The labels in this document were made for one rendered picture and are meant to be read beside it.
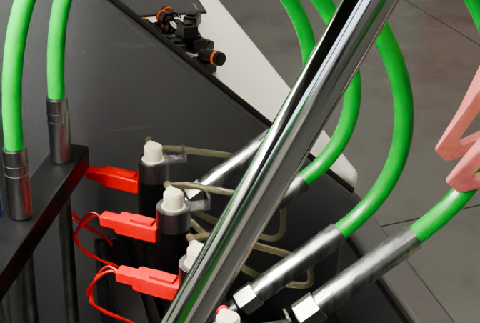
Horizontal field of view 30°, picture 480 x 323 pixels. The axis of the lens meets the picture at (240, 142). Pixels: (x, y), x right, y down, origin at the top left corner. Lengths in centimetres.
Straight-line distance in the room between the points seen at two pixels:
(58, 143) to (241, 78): 50
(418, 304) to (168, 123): 29
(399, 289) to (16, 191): 39
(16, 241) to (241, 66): 64
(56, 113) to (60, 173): 5
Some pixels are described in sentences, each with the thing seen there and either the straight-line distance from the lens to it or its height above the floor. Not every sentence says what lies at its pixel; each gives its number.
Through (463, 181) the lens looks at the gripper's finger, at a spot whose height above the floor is 119.
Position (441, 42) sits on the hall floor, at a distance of 414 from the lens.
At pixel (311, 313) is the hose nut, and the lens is 60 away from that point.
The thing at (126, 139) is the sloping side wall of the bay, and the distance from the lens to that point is 86.
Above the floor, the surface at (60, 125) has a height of 114.
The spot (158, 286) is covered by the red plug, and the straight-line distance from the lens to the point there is 68.
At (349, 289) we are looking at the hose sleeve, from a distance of 60.
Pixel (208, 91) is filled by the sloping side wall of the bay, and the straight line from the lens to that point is 86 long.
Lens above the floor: 148
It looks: 28 degrees down
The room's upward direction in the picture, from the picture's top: 2 degrees clockwise
